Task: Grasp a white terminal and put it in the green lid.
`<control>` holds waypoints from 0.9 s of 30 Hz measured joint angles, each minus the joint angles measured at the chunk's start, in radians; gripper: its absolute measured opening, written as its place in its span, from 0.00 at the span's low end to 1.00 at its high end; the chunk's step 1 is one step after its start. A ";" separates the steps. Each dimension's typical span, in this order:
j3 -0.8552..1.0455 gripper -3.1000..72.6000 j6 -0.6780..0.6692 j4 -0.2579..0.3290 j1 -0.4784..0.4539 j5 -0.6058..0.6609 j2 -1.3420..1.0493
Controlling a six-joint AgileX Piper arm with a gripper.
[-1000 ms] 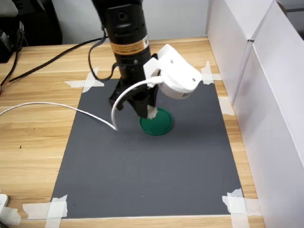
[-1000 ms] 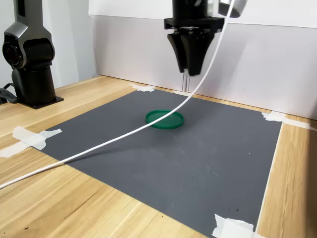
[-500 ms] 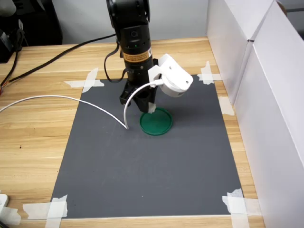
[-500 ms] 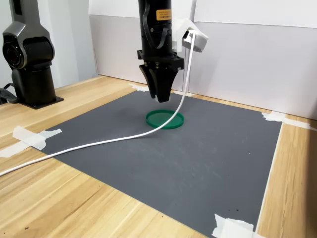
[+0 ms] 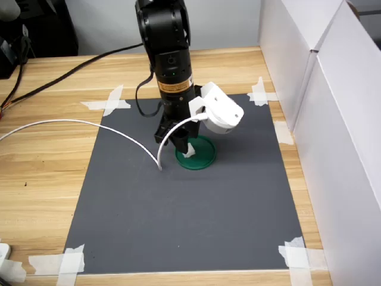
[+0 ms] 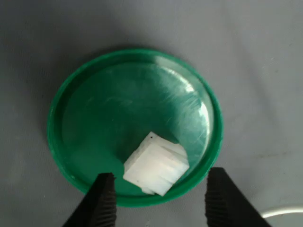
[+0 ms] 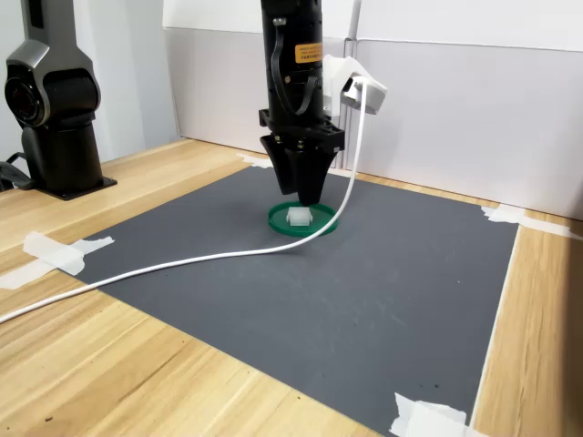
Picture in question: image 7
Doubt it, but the small white plastic terminal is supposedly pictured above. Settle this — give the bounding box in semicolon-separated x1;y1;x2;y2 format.
285;206;314;228

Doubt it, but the round green lid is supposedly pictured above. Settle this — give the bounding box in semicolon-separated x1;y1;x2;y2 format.
267;200;340;239

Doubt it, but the dark grey mat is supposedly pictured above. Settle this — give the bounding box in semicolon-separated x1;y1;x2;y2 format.
72;163;520;437

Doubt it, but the white cable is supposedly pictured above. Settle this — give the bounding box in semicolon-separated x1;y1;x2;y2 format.
0;77;368;325

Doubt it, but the white camera box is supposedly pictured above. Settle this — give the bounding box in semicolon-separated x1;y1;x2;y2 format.
322;54;389;117

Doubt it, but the black ribbon cable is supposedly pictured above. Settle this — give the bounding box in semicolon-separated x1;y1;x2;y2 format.
270;17;319;117

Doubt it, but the black base cable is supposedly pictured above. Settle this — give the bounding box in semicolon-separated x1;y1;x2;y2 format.
0;152;36;192

